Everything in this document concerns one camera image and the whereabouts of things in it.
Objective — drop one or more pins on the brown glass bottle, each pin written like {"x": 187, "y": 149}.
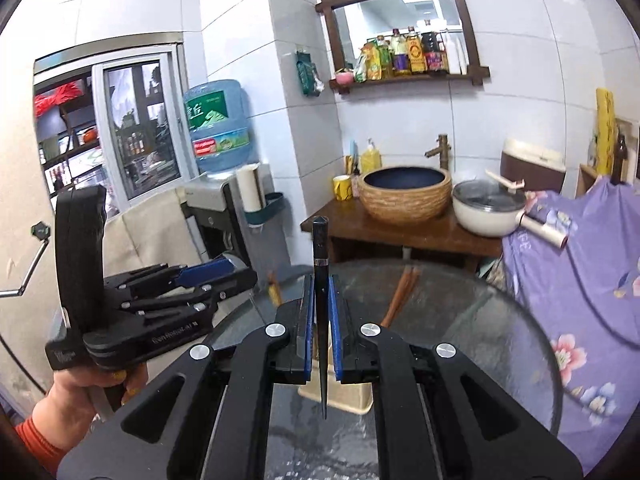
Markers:
{"x": 620, "y": 160}

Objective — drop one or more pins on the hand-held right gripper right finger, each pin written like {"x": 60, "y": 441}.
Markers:
{"x": 336, "y": 340}

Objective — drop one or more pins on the yellow soap bottle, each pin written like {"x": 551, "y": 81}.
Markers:
{"x": 370, "y": 160}

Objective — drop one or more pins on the wooden crate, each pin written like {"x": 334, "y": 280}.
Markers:
{"x": 586, "y": 180}

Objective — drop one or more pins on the brown and white plastic box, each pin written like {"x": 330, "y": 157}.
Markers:
{"x": 532, "y": 167}

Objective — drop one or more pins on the yellow mug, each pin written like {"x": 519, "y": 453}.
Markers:
{"x": 343, "y": 189}

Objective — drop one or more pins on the beige cloth cover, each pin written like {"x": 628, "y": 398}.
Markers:
{"x": 150, "y": 235}

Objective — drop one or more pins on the bronze faucet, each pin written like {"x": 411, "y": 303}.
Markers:
{"x": 442, "y": 152}

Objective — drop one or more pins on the woven pattern wash basin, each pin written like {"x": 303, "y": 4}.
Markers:
{"x": 405, "y": 205}

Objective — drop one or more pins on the tall yellow board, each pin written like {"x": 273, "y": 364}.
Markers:
{"x": 604, "y": 130}

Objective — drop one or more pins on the small pink cup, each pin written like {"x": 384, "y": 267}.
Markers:
{"x": 344, "y": 78}

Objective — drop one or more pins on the white cup tube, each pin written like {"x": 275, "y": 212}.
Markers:
{"x": 249, "y": 185}

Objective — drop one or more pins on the glass window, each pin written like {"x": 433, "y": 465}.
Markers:
{"x": 145, "y": 125}

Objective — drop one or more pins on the purple floral cloth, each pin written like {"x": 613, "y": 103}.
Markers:
{"x": 575, "y": 285}

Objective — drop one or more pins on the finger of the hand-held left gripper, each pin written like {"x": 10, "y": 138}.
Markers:
{"x": 230, "y": 285}
{"x": 210, "y": 271}

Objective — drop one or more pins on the black chopstick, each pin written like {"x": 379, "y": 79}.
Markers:
{"x": 320, "y": 245}

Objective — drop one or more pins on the green plastic tray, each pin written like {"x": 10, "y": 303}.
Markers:
{"x": 270, "y": 207}

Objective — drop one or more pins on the blue water jug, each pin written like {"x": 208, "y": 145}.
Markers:
{"x": 215, "y": 125}

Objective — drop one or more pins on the row of bottles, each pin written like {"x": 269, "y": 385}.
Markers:
{"x": 412, "y": 55}

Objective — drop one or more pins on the grey water dispenser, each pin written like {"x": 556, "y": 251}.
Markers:
{"x": 210, "y": 210}

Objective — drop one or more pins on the person's left hand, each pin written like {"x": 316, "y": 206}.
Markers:
{"x": 65, "y": 395}

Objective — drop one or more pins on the beige plastic utensil holder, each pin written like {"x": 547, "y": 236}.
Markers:
{"x": 350, "y": 400}

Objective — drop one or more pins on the white pan with lid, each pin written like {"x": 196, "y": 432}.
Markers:
{"x": 485, "y": 215}

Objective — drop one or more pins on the wooden framed mirror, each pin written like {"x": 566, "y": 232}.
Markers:
{"x": 400, "y": 10}

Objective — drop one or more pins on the person's left forearm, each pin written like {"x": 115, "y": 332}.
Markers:
{"x": 40, "y": 445}

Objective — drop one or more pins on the green hanging packet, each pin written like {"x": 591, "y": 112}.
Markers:
{"x": 307, "y": 72}

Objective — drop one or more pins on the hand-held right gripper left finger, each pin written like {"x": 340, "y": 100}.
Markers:
{"x": 310, "y": 340}

